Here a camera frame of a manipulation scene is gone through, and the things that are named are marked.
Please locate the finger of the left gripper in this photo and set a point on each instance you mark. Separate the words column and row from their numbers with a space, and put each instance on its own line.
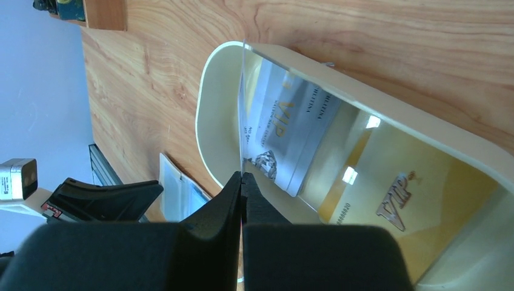
column 75, row 201

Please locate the silver VIP card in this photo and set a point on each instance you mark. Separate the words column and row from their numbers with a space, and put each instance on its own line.
column 286, row 120

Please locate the beige leather card holder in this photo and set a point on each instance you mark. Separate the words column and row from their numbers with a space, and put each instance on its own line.
column 181, row 196

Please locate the gold VIP card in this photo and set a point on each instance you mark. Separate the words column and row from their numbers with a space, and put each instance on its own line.
column 420, row 194

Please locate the clear plastic card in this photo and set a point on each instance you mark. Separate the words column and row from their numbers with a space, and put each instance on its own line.
column 242, row 113

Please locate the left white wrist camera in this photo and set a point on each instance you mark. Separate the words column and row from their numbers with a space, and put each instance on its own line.
column 19, row 179

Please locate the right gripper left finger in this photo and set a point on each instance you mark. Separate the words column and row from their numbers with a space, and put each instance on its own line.
column 198, row 253

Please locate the wooden compartment organizer box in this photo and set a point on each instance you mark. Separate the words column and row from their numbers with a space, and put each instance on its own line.
column 103, row 15

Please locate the beige oval plastic tray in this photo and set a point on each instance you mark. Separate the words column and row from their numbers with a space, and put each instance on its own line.
column 326, row 148

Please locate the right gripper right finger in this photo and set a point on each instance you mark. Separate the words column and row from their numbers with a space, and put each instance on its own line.
column 279, row 255

